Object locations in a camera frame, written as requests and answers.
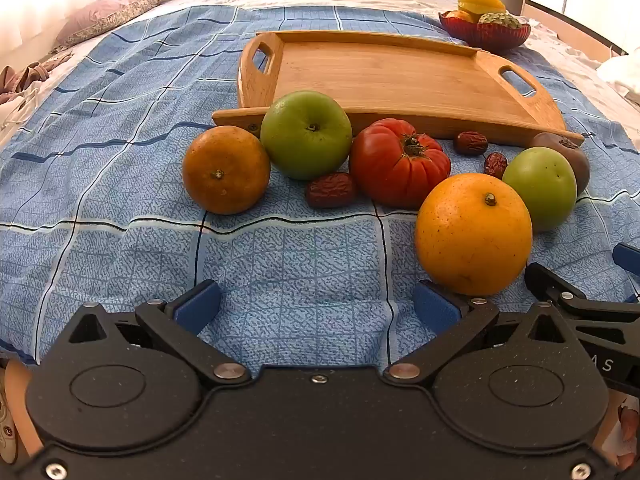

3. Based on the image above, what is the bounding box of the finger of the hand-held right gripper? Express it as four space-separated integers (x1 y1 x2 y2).
525 262 640 321
612 242 640 277

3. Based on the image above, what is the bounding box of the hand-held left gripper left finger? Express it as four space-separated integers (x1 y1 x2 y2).
65 280 251 388

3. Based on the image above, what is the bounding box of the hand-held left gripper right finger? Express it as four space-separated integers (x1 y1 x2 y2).
382 280 576 388

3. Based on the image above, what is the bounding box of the bright orange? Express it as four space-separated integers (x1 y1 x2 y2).
415 172 533 297

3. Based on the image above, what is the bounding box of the small green apple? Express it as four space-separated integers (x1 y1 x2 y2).
502 147 578 232

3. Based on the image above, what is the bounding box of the purple brown passion fruit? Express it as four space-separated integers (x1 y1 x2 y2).
531 131 591 197

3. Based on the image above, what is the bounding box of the red date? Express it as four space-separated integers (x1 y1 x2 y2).
483 152 509 180
305 172 357 209
454 131 489 156

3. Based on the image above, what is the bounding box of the ribbed red tomato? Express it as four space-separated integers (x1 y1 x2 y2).
349 118 452 211

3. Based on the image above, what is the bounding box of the dark orange tangerine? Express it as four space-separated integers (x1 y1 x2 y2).
182 125 271 215

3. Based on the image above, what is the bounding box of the large green apple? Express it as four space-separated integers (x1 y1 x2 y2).
260 91 353 181

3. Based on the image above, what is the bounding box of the wooden tray with handles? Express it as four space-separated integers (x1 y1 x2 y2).
211 31 585 147

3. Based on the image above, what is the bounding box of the patterned pink clothing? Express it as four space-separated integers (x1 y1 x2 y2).
617 395 640 471

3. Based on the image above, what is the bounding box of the blue checked blanket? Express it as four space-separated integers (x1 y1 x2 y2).
0 5 640 366

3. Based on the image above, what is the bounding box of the white crumpled cloth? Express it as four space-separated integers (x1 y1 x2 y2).
597 52 640 106

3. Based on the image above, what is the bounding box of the grey quilted bedsheet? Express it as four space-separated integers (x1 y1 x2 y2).
0 0 640 161

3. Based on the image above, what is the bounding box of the red glass bowl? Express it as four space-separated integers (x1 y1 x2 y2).
438 11 532 53

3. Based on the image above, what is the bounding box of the green custard apple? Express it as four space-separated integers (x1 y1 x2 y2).
478 11 523 30

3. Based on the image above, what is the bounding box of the pink cloth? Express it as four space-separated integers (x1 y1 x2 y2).
0 55 73 106

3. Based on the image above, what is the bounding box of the yellow starfruit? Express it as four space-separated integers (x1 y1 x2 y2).
457 0 507 16

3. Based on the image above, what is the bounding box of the purple floral pillow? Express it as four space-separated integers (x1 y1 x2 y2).
54 0 172 48

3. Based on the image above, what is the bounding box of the white cable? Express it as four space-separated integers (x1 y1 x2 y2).
0 85 41 131

